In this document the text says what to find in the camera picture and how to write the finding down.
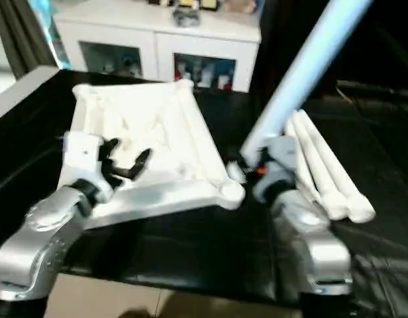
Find white plastic table top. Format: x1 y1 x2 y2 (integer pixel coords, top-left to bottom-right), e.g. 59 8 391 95
57 79 246 230

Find white plastic table leg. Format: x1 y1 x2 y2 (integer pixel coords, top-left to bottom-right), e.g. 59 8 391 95
290 113 351 221
227 0 374 185
296 109 378 223
283 119 325 207

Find black work mat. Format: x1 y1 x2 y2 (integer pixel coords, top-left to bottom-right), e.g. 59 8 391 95
0 66 408 318

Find white glass-door cabinet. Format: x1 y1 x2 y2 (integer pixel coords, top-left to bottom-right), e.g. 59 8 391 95
52 0 263 93

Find black metal bar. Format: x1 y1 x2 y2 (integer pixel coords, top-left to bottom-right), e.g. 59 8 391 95
336 79 408 101

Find dark grey curtain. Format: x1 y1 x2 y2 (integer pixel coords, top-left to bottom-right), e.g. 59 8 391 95
0 0 60 79

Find crumpled silver object on cabinet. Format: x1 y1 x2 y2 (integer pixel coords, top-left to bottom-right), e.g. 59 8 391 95
172 8 202 28

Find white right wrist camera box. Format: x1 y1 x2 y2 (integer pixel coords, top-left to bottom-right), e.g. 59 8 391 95
254 136 298 203

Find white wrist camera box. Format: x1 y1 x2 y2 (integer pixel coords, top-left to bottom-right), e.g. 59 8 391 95
254 136 298 203
61 131 119 194

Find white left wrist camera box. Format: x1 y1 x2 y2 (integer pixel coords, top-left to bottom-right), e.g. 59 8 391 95
61 131 119 194

